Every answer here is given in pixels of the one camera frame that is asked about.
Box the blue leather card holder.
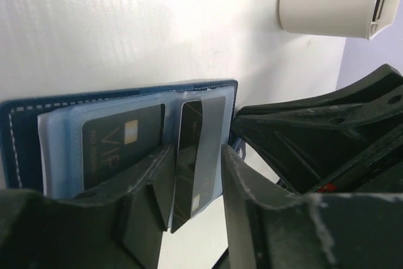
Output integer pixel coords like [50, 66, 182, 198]
[1, 80, 238, 203]

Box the white plastic card tray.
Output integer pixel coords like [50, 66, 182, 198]
[278, 0, 394, 40]

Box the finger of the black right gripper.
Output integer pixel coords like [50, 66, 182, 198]
[231, 64, 402, 194]

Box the black credit card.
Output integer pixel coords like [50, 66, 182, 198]
[171, 96, 226, 233]
[82, 103, 165, 190]

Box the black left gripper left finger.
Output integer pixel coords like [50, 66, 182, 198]
[1, 144, 175, 268]

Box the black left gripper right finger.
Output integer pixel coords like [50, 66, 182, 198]
[222, 145, 402, 268]

